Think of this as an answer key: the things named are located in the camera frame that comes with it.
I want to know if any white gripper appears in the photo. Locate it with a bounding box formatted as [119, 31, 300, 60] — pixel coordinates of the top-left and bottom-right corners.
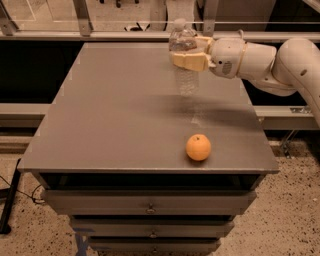
[170, 36, 246, 79]

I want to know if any clear plastic water bottle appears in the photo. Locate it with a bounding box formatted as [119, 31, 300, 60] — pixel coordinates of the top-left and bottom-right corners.
[169, 18, 199, 97]

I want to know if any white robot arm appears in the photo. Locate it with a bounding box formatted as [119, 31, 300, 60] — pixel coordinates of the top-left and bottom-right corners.
[169, 36, 320, 125]

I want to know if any orange fruit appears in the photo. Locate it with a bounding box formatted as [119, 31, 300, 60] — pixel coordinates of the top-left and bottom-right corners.
[185, 134, 211, 161]

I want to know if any grey drawer cabinet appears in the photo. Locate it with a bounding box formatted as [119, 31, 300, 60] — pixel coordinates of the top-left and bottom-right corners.
[17, 41, 280, 256]

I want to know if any top grey drawer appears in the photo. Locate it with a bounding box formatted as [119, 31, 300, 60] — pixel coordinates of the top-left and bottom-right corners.
[43, 190, 256, 216]

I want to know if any grey drawer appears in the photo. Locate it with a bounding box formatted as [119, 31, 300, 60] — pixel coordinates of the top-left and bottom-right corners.
[88, 238, 220, 253]
[71, 219, 234, 238]
[43, 190, 256, 216]

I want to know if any middle grey drawer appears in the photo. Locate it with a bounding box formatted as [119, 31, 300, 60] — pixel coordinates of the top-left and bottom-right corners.
[71, 219, 234, 238]

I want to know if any bottom grey drawer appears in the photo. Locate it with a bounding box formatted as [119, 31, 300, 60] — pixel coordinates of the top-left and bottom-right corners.
[88, 238, 220, 253]

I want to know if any black stand leg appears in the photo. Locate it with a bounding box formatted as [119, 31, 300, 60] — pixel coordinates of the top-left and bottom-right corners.
[0, 168, 21, 235]

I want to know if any metal bracket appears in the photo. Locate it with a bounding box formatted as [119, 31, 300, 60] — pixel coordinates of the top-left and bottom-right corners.
[280, 106, 313, 159]

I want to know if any metal railing frame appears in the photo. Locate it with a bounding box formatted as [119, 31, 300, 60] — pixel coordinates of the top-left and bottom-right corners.
[0, 0, 320, 131]

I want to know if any black floor cable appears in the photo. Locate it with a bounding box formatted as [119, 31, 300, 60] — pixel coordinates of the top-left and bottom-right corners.
[0, 174, 46, 205]

